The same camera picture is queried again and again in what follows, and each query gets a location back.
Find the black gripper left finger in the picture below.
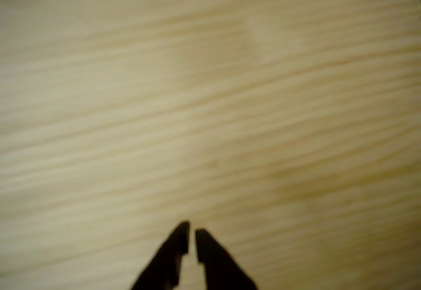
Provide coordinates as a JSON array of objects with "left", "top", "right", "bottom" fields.
[{"left": 130, "top": 220, "right": 191, "bottom": 290}]

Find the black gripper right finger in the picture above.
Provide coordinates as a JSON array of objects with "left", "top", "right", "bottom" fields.
[{"left": 195, "top": 228, "right": 259, "bottom": 290}]

